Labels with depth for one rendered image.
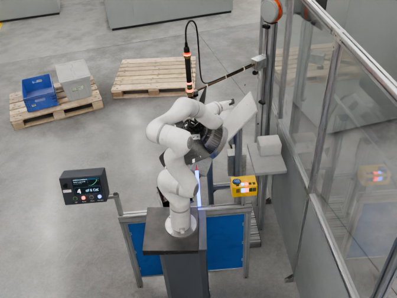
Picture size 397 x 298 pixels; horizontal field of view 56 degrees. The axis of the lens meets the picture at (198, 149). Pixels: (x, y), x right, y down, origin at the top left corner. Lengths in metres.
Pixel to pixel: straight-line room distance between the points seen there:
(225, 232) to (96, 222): 1.50
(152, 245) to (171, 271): 0.28
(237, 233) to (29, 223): 2.14
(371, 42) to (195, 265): 2.94
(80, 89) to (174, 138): 3.81
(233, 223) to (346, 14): 2.31
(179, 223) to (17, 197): 2.52
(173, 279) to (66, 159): 2.54
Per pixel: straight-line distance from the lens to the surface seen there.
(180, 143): 1.67
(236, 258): 3.04
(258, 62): 2.72
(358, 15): 4.09
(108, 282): 3.36
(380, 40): 4.38
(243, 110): 2.70
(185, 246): 2.23
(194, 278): 2.52
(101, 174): 2.34
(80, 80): 5.32
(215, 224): 2.69
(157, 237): 2.28
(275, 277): 3.28
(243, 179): 2.44
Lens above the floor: 2.74
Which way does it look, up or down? 38 degrees down
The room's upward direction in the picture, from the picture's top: 4 degrees counter-clockwise
